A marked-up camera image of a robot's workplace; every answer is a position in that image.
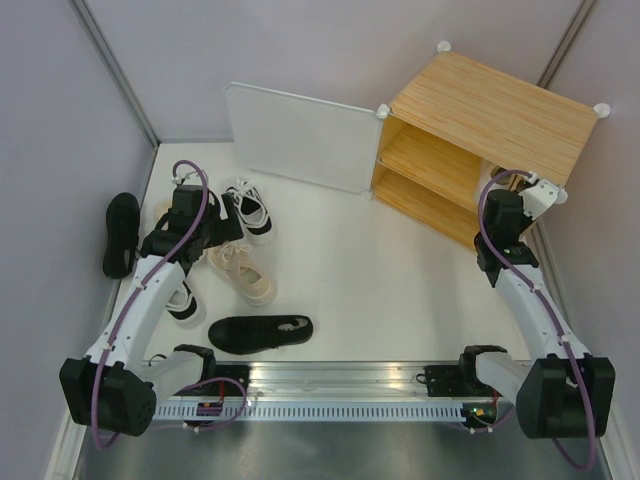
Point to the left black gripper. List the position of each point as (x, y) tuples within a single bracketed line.
[(227, 230)]

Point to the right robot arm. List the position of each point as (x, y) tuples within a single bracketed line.
[(540, 330)]

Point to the black and white sneaker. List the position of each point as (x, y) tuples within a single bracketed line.
[(252, 211)]

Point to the black canvas sneaker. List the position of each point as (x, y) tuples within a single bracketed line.
[(122, 224), (246, 335)]

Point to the beige lace sneaker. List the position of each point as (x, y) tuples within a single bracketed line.
[(232, 261)]

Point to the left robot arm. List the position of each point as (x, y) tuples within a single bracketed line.
[(135, 330)]

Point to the white translucent cabinet door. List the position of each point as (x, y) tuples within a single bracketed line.
[(303, 138)]

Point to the aluminium rail with cable duct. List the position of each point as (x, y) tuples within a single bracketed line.
[(334, 391)]

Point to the wooden shoe cabinet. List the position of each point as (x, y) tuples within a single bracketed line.
[(457, 112)]

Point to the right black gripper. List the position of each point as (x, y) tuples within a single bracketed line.
[(524, 220)]

